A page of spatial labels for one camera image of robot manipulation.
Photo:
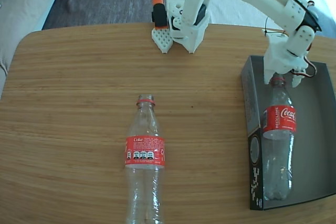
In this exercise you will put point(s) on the clear bottle Coca-Cola logo label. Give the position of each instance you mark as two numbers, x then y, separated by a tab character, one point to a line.
279	121

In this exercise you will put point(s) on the clear bottle nutrition text label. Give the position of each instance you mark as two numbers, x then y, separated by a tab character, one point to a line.
144	153

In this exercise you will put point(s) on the grey cardboard box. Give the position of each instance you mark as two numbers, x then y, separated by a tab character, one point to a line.
312	134

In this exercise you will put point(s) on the beige sofa cushion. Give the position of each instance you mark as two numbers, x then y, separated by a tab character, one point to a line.
21	11

